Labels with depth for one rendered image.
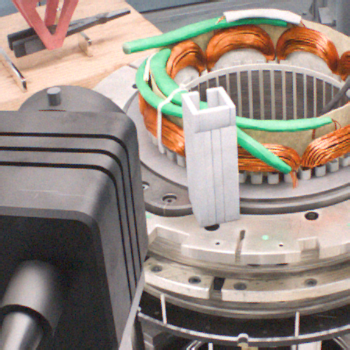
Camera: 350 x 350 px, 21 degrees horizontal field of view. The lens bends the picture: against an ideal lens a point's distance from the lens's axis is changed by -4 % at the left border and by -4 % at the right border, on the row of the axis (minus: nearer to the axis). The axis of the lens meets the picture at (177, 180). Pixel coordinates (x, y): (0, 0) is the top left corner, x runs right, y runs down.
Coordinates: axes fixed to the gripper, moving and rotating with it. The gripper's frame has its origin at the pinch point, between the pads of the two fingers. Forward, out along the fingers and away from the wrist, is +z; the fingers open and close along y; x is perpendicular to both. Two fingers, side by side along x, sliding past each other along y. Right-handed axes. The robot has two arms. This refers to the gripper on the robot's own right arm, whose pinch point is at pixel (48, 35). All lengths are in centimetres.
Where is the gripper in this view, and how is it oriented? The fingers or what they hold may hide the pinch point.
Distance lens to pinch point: 94.8
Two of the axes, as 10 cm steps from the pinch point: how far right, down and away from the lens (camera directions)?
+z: 0.8, 8.1, 5.8
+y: 4.5, 4.8, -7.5
